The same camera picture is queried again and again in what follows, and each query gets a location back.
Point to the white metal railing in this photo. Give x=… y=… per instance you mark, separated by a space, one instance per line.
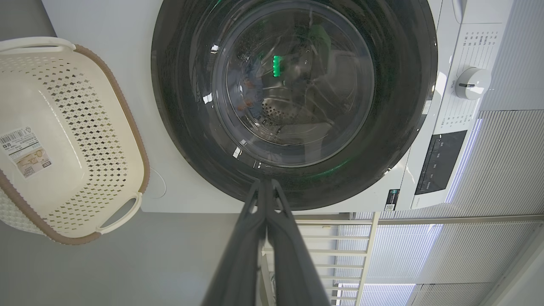
x=365 y=250

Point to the small black code sticker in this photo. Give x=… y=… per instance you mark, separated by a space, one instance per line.
x=392 y=200

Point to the black control display panel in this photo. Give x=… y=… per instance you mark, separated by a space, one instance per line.
x=440 y=163

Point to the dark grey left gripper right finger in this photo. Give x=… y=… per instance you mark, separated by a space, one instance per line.
x=293 y=263

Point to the white control knob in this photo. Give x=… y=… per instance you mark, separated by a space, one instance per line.
x=474 y=83

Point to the white front-load washing machine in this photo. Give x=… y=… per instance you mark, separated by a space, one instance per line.
x=106 y=25

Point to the cream laundry basket brown rim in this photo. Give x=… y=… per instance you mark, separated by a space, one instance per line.
x=76 y=127

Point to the washing machine glass door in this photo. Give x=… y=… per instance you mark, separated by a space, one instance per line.
x=182 y=85

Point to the paper basket label sticker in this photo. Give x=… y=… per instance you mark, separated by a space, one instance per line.
x=25 y=153

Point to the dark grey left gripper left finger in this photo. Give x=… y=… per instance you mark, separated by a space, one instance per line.
x=238 y=263

